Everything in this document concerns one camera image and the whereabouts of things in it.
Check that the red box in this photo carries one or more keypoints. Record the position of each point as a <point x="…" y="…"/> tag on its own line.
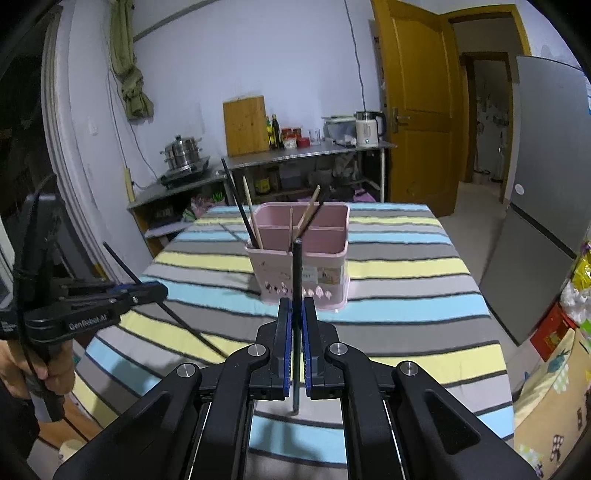
<point x="551" y="332"/>

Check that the wooden cutting board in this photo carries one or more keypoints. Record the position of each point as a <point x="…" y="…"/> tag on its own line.
<point x="244" y="127"/>

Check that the red jar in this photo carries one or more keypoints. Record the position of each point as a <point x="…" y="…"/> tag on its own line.
<point x="289" y="139"/>

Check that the dark oil bottle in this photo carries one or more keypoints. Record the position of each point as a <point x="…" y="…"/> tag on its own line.
<point x="276" y="134"/>

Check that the white electric kettle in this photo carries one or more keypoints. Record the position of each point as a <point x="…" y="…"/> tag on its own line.
<point x="367" y="129"/>

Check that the pink plastic chopstick basket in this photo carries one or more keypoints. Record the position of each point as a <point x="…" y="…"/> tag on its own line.
<point x="323" y="258"/>

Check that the tall steel table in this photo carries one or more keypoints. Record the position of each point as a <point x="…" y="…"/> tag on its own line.
<point x="300" y="152"/>

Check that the beige power strip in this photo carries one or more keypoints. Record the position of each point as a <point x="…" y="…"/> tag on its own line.
<point x="129" y="184"/>

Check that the yellow wooden door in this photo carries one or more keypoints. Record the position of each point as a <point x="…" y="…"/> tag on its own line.
<point x="415" y="115"/>

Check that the yellow snack bag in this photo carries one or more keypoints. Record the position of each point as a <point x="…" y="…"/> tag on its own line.
<point x="582" y="272"/>

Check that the grey refrigerator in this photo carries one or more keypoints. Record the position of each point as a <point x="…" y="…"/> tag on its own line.
<point x="540" y="207"/>

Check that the green hanging cloth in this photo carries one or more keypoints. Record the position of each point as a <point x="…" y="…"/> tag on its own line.
<point x="131" y="83"/>

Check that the person's left hand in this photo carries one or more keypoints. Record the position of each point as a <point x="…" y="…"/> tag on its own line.
<point x="60" y="369"/>

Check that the wooden chopstick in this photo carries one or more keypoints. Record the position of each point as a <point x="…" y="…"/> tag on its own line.
<point x="251" y="212"/>
<point x="309" y="207"/>
<point x="291" y="226"/>

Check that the yellow jar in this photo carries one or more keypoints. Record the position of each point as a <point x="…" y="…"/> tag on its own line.
<point x="262" y="186"/>

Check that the striped tablecloth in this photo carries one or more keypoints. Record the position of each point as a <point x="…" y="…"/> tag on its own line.
<point x="392" y="286"/>

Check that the green bottle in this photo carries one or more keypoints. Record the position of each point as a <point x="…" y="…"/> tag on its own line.
<point x="268" y="134"/>

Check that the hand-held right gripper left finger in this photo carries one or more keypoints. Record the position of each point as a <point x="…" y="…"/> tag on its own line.
<point x="287" y="350"/>

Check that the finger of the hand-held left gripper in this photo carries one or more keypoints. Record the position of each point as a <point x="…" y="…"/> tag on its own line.
<point x="147" y="293"/>
<point x="83" y="291"/>

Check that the low metal stand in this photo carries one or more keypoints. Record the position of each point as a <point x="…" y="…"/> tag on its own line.
<point x="157" y="207"/>

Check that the stainless steel pot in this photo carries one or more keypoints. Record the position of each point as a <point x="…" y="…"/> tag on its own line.
<point x="182" y="152"/>

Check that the clear plastic container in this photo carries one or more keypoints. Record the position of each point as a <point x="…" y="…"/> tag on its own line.
<point x="339" y="131"/>

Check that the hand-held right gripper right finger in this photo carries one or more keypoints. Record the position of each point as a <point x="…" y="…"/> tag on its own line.
<point x="307" y="350"/>

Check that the black induction cooker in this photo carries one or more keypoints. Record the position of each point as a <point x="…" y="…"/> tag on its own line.
<point x="184" y="177"/>

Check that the white plastic bag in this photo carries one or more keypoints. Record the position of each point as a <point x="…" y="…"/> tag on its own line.
<point x="577" y="302"/>

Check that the clear drinking glass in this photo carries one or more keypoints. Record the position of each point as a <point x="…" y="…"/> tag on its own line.
<point x="315" y="136"/>

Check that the printed beige bedding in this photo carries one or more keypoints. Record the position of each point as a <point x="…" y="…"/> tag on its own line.
<point x="554" y="415"/>

